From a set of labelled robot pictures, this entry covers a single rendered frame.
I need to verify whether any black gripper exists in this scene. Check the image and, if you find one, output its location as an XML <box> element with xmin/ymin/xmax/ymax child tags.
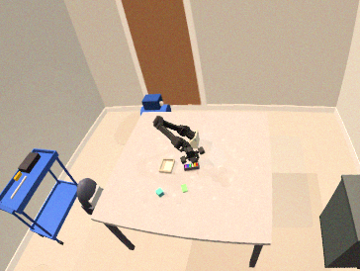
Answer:
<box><xmin>180</xmin><ymin>146</ymin><xmax>205</xmax><ymax>164</ymax></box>

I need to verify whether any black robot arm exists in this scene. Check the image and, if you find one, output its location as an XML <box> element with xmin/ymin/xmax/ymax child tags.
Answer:
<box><xmin>152</xmin><ymin>115</ymin><xmax>200</xmax><ymax>164</ymax></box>

